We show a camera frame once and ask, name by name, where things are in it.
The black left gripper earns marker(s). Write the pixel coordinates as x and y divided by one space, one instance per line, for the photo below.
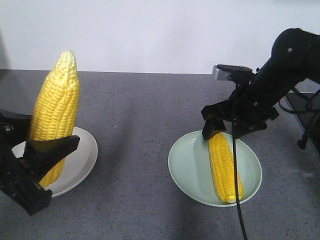
40 156

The yellow corn cob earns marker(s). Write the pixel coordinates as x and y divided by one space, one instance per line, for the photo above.
223 171
55 110

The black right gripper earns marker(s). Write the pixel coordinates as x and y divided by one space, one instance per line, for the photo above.
249 106

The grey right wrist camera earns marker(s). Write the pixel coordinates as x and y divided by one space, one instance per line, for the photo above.
224 72

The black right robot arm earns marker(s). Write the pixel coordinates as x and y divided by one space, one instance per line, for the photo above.
295 56

